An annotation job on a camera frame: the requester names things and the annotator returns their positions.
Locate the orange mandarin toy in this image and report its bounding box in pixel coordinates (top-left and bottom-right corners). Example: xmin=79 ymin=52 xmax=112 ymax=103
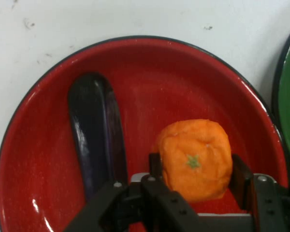
xmin=152 ymin=118 xmax=233 ymax=203

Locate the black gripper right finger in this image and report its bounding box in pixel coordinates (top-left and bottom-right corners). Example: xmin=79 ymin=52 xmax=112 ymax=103
xmin=229 ymin=154 xmax=290 ymax=232

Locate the purple eggplant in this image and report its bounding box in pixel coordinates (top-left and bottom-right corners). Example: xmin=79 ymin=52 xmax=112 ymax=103
xmin=67 ymin=72 xmax=129 ymax=203

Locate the red enamel plate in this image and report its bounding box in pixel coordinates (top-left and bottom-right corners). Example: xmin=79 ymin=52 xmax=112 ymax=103
xmin=0 ymin=36 xmax=290 ymax=232

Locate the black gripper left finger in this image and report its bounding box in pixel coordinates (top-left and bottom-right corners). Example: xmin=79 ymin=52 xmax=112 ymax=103
xmin=62 ymin=152 xmax=199 ymax=232

